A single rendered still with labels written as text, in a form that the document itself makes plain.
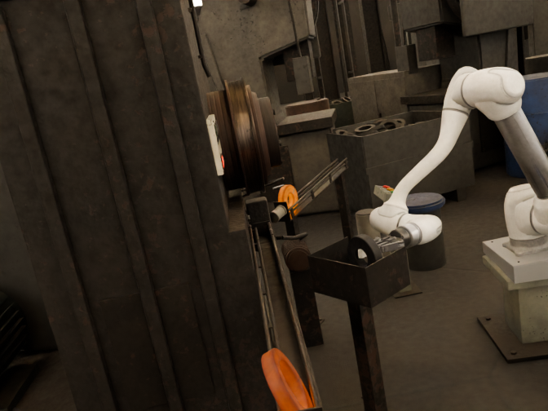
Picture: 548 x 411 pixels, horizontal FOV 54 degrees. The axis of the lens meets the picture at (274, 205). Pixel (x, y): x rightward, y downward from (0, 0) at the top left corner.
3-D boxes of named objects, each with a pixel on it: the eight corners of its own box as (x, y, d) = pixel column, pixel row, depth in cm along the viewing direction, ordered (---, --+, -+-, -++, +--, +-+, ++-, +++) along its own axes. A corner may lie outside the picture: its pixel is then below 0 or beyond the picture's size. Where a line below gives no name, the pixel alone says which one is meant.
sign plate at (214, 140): (217, 175, 173) (205, 120, 168) (218, 163, 198) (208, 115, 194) (224, 174, 173) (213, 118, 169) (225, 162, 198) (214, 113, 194)
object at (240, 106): (252, 207, 200) (226, 79, 189) (247, 183, 246) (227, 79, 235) (268, 204, 200) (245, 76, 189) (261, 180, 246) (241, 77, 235)
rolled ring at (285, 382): (267, 332, 127) (254, 339, 127) (281, 389, 110) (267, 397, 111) (305, 378, 135) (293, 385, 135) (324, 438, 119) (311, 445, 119)
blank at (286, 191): (288, 220, 279) (293, 220, 277) (274, 204, 268) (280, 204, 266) (295, 196, 286) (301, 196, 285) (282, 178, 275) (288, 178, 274)
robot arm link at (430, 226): (423, 250, 202) (395, 242, 212) (447, 240, 211) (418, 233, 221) (423, 223, 199) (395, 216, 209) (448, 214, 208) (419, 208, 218)
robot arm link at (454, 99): (433, 108, 212) (456, 105, 199) (446, 64, 213) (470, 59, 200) (458, 119, 217) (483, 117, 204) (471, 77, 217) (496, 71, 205)
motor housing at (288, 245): (302, 351, 266) (283, 250, 253) (296, 331, 287) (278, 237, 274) (328, 346, 266) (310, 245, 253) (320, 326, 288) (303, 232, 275)
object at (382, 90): (391, 156, 708) (381, 71, 682) (451, 162, 609) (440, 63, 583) (358, 165, 689) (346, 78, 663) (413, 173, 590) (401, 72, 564)
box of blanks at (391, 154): (373, 227, 433) (360, 133, 415) (329, 209, 510) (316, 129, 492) (478, 196, 463) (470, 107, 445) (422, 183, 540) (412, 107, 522)
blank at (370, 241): (377, 246, 177) (384, 243, 179) (346, 230, 189) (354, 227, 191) (376, 286, 183) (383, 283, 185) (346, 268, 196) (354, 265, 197)
